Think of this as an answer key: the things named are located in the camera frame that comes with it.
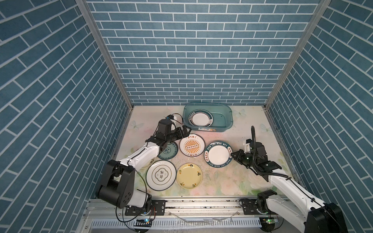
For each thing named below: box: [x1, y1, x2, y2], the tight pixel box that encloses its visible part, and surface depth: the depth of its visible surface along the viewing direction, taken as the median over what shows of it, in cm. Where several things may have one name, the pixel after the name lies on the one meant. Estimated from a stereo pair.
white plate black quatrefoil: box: [145, 159, 177, 192], surface depth 86 cm
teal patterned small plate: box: [157, 141, 179, 160], surface depth 96 cm
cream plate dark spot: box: [137, 156, 160, 174], surface depth 88 cm
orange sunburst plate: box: [178, 133, 206, 158], surface depth 98 cm
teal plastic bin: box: [182, 101, 234, 133], surface depth 114 cm
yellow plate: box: [176, 162, 203, 190], surface depth 86 cm
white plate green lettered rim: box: [203, 140, 233, 168], surface depth 90 cm
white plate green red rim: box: [187, 108, 214, 128], surface depth 114 cm
